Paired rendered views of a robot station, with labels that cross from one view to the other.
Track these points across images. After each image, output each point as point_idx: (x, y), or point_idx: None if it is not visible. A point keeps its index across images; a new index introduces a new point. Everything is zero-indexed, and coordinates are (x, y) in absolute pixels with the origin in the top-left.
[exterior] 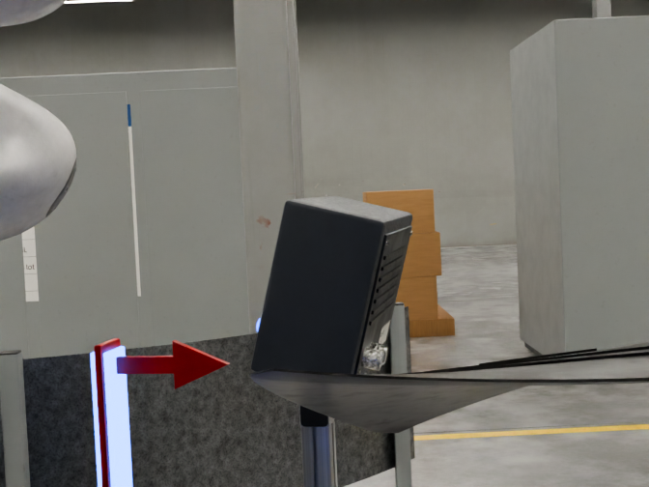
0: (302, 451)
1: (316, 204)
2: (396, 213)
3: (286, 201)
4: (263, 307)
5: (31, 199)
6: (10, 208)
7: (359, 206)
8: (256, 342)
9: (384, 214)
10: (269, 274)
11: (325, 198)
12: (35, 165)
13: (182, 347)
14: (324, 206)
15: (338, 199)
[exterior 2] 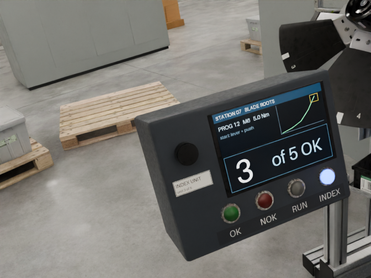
0: (348, 201)
1: (306, 71)
2: (185, 102)
3: (327, 70)
4: (342, 151)
5: None
6: None
7: (213, 96)
8: (346, 176)
9: (227, 90)
10: (337, 127)
11: (224, 97)
12: None
13: None
14: (303, 71)
15: (196, 105)
